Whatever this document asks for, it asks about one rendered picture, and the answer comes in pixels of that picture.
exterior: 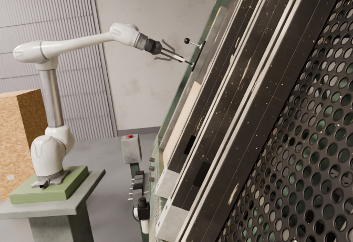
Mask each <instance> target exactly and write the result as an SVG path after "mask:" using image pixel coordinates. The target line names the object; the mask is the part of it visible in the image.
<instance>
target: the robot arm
mask: <svg viewBox="0 0 353 242"><path fill-rule="evenodd" d="M109 41H118V42H120V43H121V44H124V45H127V46H131V47H134V48H137V49H139V50H142V51H143V50H145V51H147V52H149V53H152V54H153V56H154V60H156V59H160V60H166V61H171V60H172V59H174V60H176V61H178V60H181V61H184V62H185V59H183V58H181V57H180V55H179V54H177V53H175V49H174V48H173V47H171V46H170V45H169V44H167V43H166V42H165V41H164V39H161V40H160V41H155V40H153V39H151V38H149V39H148V36H146V35H145V34H143V33H140V32H139V29H138V27H137V26H136V25H135V24H123V23H113V24H112V26H111V28H110V32H107V33H103V34H97V35H92V36H87V37H81V38H76V39H71V40H63V41H45V40H37V41H31V42H29V43H25V44H21V45H19V46H17V47H16V48H15V49H14V51H13V55H14V58H15V59H16V60H17V61H19V62H23V63H34V65H35V67H36V69H37V70H38V71H39V77H40V83H41V89H42V93H43V98H44V105H45V110H46V117H47V122H48V127H47V129H46V130H45V135H42V136H39V137H37V138H36V139H35V140H34V141H33V142H32V146H31V150H30V152H31V157H32V162H33V166H34V170H35V172H36V176H37V180H36V181H35V182H34V183H33V184H31V188H34V187H40V188H45V187H46V186H49V185H60V184H61V183H62V181H63V180H64V179H65V177H66V176H67V175H68V174H69V173H70V170H64V169H63V163H62V161H63V159H64V157H65V156H66V155H67V154H68V153H69V152H70V151H71V149H72V148H73V146H74V143H75V139H74V136H73V134H72V133H71V131H70V128H69V126H68V125H66V124H64V117H63V111H62V107H61V100H60V94H59V88H58V81H57V75H56V69H57V67H58V57H59V55H60V54H63V53H65V52H69V51H73V50H77V49H82V48H85V47H89V46H93V45H97V44H101V43H106V42H109ZM161 43H164V44H165V45H166V46H168V47H169V48H170V49H172V50H173V51H170V50H168V49H165V48H163V47H162V45H161ZM161 50H165V51H167V52H169V53H171V54H174V56H173V57H172V56H170V55H167V54H165V53H163V52H161ZM158 54H162V55H165V56H167V57H169V58H170V59H167V58H161V57H157V56H156V55H158Z"/></svg>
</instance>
